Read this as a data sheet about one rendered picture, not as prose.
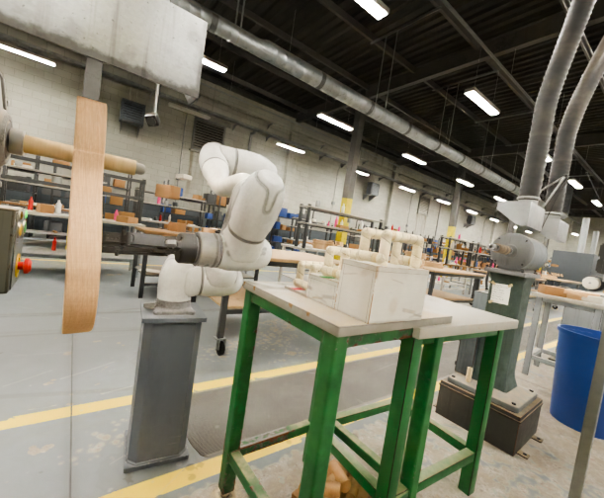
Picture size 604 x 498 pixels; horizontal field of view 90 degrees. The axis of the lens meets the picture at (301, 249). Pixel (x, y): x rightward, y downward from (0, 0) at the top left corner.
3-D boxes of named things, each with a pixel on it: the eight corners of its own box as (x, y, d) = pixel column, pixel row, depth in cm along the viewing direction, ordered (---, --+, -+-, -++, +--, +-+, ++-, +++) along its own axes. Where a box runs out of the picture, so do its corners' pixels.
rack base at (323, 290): (335, 310, 99) (339, 283, 99) (304, 296, 112) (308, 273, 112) (387, 307, 116) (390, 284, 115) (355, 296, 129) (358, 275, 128)
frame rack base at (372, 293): (369, 325, 88) (379, 266, 87) (333, 309, 100) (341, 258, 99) (421, 319, 104) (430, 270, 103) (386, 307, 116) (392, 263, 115)
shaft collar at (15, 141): (6, 155, 53) (7, 128, 52) (11, 150, 57) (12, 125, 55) (22, 158, 55) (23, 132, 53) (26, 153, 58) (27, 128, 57)
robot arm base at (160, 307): (142, 303, 150) (143, 292, 150) (189, 304, 161) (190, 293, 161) (143, 315, 135) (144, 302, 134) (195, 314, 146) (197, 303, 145)
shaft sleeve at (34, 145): (22, 153, 55) (23, 135, 54) (25, 150, 57) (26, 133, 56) (134, 177, 66) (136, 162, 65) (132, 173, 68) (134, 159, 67)
